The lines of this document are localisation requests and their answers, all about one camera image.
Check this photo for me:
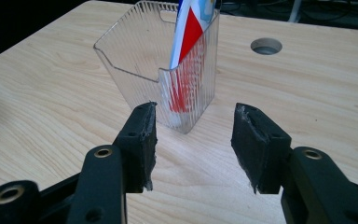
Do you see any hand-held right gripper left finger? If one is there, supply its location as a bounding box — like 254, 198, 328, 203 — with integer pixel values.
113, 101, 158, 193

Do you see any white red toothpaste tube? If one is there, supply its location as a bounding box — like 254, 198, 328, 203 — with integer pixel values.
162, 0, 217, 126

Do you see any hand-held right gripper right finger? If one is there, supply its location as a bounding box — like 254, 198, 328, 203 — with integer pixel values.
230, 102, 293, 195

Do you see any white-legged background desk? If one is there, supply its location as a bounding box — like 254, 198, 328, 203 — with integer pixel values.
286, 0, 303, 23

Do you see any clear ribbed plastic container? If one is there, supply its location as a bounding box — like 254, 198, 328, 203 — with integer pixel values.
92, 0, 221, 135

